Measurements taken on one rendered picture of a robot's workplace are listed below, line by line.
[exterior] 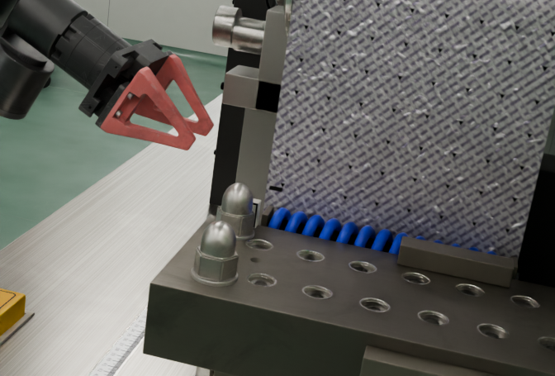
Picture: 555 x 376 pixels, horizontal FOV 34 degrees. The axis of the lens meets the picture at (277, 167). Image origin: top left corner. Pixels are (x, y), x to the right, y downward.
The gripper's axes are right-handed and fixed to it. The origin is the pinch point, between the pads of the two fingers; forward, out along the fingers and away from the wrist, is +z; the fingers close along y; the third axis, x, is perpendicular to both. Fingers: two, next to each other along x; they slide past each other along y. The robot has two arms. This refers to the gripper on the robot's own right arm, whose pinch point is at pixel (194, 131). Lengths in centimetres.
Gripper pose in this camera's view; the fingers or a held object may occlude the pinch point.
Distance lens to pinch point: 85.7
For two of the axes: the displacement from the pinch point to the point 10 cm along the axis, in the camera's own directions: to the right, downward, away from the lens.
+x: 5.7, -7.5, -3.3
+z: 7.9, 6.1, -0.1
